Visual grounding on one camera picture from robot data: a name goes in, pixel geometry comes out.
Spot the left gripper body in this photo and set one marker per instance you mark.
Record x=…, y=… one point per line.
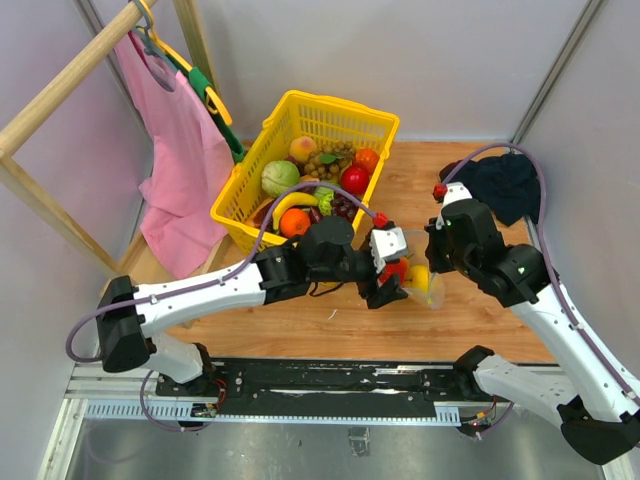
x=358, y=267

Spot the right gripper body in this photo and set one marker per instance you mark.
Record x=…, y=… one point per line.
x=441, y=255

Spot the red orange fruit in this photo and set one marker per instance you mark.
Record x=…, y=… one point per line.
x=399, y=269

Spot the clear zip top bag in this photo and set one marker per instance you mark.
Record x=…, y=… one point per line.
x=417, y=243

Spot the banana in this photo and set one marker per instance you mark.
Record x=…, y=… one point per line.
x=289, y=201

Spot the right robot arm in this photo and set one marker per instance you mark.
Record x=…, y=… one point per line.
x=596, y=408

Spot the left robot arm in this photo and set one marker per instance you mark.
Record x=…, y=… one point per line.
x=132, y=320

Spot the purple grapes bunch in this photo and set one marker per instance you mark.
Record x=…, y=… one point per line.
x=344, y=208

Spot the dark navy cloth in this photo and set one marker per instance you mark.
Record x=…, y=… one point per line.
x=507, y=184

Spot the green custard apple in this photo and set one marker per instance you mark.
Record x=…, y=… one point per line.
x=325, y=196

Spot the red apple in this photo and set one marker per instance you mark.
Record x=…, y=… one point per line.
x=355, y=180

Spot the green grapes bunch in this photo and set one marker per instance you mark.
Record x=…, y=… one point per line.
x=328, y=162

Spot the orange persimmon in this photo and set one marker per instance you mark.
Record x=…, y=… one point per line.
x=366, y=159

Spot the green cabbage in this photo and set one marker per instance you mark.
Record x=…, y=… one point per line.
x=278, y=176

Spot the peach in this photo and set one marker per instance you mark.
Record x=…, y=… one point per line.
x=301, y=148

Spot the yellow plastic basket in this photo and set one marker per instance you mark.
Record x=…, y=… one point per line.
x=325, y=119

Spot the pink shirt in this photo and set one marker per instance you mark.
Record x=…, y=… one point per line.
x=192, y=163

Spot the yellow hanger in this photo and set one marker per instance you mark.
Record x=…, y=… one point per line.
x=149, y=26

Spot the green garment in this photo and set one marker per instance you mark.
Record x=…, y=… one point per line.
x=220, y=120

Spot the grey hanger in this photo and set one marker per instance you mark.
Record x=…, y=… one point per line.
x=160, y=67

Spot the wooden clothes rack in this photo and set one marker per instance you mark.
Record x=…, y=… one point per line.
x=43, y=105

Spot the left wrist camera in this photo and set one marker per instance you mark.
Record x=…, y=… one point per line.
x=387, y=242

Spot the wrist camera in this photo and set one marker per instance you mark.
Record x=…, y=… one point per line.
x=387, y=242
x=450, y=193

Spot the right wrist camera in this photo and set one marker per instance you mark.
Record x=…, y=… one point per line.
x=450, y=193

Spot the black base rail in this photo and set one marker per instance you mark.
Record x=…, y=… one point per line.
x=309, y=390

